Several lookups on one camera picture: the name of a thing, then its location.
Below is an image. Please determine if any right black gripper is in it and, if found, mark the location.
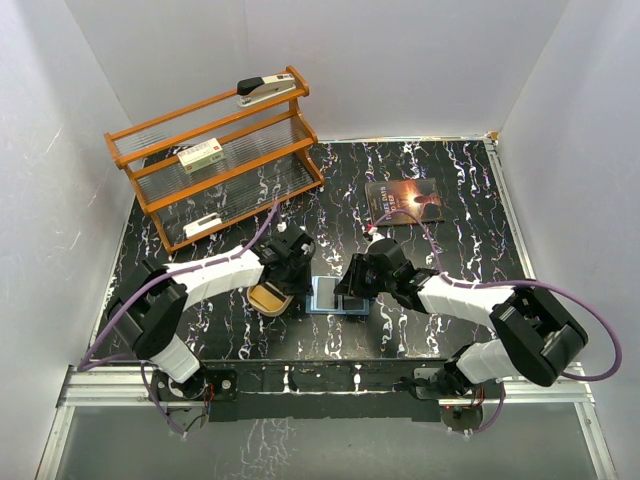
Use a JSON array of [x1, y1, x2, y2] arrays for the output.
[[335, 253, 395, 299]]

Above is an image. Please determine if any blue leather card holder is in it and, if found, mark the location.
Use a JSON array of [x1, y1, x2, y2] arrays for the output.
[[305, 276, 370, 316]]

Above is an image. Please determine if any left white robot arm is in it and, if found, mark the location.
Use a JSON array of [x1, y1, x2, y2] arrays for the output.
[[107, 225, 315, 399]]

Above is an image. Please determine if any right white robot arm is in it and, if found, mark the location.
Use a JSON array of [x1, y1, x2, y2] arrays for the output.
[[334, 238, 588, 397]]

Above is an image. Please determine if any white card on rack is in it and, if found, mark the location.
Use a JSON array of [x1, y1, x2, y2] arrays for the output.
[[183, 213, 222, 239]]

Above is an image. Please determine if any dark book with sunset cover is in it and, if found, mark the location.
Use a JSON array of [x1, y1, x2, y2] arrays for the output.
[[365, 179, 444, 226]]

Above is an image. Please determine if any orange wooden three-tier rack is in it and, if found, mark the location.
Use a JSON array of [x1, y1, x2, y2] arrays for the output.
[[104, 66, 325, 254]]

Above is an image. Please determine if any green and white small box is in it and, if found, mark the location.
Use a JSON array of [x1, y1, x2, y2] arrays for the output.
[[177, 138, 225, 174]]

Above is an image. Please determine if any black and beige stapler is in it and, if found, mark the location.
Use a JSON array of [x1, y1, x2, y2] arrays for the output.
[[236, 73, 296, 108]]

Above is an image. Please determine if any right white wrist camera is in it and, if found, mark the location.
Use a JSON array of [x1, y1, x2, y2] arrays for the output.
[[363, 224, 386, 244]]

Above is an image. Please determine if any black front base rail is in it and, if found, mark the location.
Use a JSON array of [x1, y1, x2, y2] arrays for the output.
[[204, 358, 471, 422]]

